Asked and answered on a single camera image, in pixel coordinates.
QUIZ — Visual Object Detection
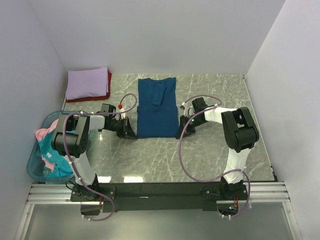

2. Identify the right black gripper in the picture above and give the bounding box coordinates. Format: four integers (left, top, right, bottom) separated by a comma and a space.
176, 115, 205, 140

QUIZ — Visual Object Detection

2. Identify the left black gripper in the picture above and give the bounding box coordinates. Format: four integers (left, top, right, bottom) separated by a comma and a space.
107, 116, 137, 140

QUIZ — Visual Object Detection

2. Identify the dark blue t shirt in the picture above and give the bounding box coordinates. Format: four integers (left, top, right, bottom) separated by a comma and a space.
137, 77, 179, 139

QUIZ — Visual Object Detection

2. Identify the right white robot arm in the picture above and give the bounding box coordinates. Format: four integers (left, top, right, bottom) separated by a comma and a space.
175, 95, 260, 200

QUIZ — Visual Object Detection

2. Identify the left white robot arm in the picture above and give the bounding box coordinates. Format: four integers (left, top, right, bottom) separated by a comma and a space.
51, 103, 137, 201

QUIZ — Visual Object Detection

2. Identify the folded red t shirt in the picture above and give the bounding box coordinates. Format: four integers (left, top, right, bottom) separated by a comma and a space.
66, 71, 112, 103

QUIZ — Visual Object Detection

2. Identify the folded lavender t shirt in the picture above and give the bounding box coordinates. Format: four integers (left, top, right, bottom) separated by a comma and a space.
65, 67, 109, 101

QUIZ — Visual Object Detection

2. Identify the black base beam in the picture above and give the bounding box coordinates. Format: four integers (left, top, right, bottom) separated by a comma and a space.
70, 181, 248, 213

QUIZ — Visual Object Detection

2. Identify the teal t shirt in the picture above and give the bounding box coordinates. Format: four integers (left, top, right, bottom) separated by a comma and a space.
37, 131, 73, 178

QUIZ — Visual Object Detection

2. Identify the pink t shirt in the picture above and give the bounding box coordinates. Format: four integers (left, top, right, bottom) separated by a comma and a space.
35, 119, 59, 173

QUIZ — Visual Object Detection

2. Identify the clear blue plastic basket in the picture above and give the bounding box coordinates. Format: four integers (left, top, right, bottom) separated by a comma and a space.
27, 110, 83, 184

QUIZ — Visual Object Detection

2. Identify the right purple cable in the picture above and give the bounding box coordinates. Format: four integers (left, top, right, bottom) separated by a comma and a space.
177, 94, 252, 219

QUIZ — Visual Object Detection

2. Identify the purple cable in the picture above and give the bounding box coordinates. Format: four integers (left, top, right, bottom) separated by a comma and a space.
177, 94, 252, 219
62, 93, 138, 222

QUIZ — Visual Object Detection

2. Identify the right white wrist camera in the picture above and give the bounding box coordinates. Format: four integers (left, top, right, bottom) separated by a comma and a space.
180, 101, 192, 118

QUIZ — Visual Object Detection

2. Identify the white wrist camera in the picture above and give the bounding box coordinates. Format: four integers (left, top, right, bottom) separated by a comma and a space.
180, 101, 192, 118
118, 104, 129, 120

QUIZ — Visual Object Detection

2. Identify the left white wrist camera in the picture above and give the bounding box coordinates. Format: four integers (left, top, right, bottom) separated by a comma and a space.
118, 104, 129, 120

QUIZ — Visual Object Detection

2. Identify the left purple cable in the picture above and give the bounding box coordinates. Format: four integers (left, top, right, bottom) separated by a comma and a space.
62, 93, 138, 222

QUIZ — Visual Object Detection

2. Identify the aluminium rail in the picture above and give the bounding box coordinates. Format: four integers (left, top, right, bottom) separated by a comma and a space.
26, 182, 291, 205

